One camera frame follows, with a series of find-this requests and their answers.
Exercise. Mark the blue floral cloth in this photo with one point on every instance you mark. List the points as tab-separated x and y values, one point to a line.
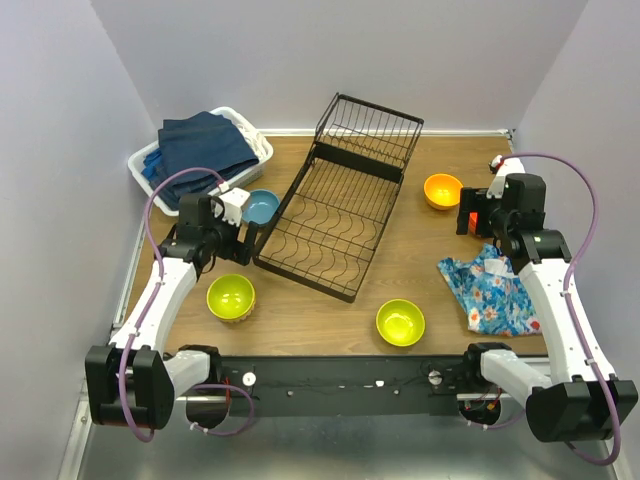
493	298

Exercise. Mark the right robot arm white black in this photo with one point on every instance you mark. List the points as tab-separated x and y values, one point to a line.
582	397

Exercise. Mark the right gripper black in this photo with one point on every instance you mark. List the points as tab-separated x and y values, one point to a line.
474	199

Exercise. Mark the yellow orange bowl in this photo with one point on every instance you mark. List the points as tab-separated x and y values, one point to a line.
442	191

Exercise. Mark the blue ceramic bowl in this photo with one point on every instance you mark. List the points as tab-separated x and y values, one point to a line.
261	207

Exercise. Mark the red orange bowl stack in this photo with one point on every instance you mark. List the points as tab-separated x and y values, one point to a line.
472	223

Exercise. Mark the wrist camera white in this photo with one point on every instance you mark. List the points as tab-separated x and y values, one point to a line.
229	206
501	167

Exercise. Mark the lime green plain bowl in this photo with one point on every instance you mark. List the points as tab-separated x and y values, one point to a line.
400	322

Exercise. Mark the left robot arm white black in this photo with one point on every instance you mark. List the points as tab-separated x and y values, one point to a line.
129	382

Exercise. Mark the folded dark blue towels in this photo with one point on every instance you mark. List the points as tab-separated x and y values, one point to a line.
208	145

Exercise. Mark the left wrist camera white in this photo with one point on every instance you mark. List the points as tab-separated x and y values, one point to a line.
229	206

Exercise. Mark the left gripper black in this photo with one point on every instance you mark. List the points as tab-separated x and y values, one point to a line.
238	251

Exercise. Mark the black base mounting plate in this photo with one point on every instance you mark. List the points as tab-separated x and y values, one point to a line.
287	386

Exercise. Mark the lime bowl ribbed white outside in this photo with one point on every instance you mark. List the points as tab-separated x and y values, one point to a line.
231	298

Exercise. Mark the white plastic basket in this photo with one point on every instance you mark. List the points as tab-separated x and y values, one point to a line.
256	140

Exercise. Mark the black wire dish rack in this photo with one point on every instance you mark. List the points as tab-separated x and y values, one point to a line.
330	222

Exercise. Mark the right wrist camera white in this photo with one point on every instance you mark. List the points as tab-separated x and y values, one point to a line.
501	167

